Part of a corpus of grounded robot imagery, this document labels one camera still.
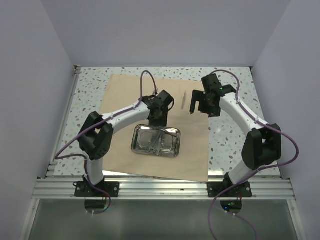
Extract aluminium mounting rail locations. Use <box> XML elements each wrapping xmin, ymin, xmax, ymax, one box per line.
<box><xmin>31</xmin><ymin>175</ymin><xmax>295</xmax><ymax>200</ymax></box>

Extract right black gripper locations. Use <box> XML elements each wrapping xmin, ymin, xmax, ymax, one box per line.
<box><xmin>190</xmin><ymin>89</ymin><xmax>221</xmax><ymax>118</ymax></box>

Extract beige cloth wrap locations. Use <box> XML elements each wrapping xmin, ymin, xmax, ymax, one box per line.
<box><xmin>100</xmin><ymin>74</ymin><xmax>209</xmax><ymax>182</ymax></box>

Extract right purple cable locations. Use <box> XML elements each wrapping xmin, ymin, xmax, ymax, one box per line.
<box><xmin>207</xmin><ymin>69</ymin><xmax>300</xmax><ymax>240</ymax></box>

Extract steel instrument tray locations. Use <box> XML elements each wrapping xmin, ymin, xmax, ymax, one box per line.
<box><xmin>131</xmin><ymin>124</ymin><xmax>181</xmax><ymax>158</ymax></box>

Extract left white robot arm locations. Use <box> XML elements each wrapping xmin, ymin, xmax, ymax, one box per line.
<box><xmin>77</xmin><ymin>90</ymin><xmax>175</xmax><ymax>197</ymax></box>

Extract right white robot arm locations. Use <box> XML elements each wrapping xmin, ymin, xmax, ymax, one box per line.
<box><xmin>189</xmin><ymin>73</ymin><xmax>281</xmax><ymax>197</ymax></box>

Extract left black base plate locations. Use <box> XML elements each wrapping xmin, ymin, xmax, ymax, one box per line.
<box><xmin>73</xmin><ymin>181</ymin><xmax>120</xmax><ymax>198</ymax></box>

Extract steel tweezers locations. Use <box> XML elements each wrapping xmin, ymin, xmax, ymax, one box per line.
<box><xmin>181</xmin><ymin>90</ymin><xmax>187</xmax><ymax>110</ymax></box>

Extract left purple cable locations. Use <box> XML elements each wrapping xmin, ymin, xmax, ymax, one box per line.
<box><xmin>54</xmin><ymin>70</ymin><xmax>161</xmax><ymax>161</ymax></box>

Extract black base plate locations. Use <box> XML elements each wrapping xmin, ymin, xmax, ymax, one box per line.
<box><xmin>73</xmin><ymin>181</ymin><xmax>120</xmax><ymax>198</ymax></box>
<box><xmin>206</xmin><ymin>181</ymin><xmax>253</xmax><ymax>198</ymax></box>

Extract purple cable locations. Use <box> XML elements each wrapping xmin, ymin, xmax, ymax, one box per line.
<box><xmin>207</xmin><ymin>69</ymin><xmax>300</xmax><ymax>240</ymax></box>
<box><xmin>54</xmin><ymin>70</ymin><xmax>161</xmax><ymax>161</ymax></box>

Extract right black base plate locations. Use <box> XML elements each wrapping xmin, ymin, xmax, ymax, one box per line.
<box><xmin>206</xmin><ymin>181</ymin><xmax>253</xmax><ymax>198</ymax></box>

